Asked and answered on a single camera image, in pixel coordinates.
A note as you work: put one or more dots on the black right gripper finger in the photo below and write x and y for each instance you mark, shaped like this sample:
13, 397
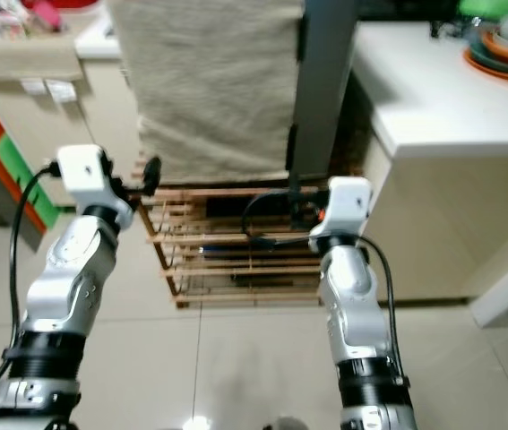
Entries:
296, 186

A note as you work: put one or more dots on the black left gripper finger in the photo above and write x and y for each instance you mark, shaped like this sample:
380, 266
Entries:
152, 175

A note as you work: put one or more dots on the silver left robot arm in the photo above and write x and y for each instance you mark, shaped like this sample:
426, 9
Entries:
70, 287

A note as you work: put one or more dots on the small grey fridge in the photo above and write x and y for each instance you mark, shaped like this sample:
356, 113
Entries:
330, 72

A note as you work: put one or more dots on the wooden slatted pallet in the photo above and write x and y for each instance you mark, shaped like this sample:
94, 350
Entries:
200, 191

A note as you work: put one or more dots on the beige kitchen cabinet white top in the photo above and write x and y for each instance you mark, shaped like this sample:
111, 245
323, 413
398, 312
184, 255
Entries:
101, 116

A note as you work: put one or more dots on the large beige towel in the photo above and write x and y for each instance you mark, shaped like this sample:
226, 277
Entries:
209, 81

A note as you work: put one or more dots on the green board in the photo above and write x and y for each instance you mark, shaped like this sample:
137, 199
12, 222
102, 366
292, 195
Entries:
25, 175

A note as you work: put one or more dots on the white paper tag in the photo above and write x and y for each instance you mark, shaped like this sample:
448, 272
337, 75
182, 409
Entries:
61, 91
34, 86

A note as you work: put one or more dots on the white counter cabinet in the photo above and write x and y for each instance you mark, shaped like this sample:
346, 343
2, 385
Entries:
433, 90

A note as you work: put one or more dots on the small beige cloth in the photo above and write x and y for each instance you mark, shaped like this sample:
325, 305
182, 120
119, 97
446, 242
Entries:
25, 61

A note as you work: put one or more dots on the pink packet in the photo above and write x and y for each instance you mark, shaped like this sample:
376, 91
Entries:
46, 13

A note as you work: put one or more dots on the clear condiment organizer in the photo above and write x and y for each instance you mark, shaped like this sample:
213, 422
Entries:
3, 16

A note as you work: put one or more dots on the orange plate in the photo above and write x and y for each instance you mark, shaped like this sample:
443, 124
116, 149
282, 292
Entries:
486, 70

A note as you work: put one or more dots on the dark green plate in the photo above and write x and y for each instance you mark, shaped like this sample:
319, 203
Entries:
480, 54

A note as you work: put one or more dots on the green plastic bowl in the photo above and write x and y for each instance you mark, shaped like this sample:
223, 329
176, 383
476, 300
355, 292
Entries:
486, 7

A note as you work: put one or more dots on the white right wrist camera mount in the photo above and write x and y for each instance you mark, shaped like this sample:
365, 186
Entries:
348, 202

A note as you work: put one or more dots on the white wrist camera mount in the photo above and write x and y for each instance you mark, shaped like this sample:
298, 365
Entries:
85, 175
348, 202

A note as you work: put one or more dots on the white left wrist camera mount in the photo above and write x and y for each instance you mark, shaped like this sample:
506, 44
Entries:
85, 175

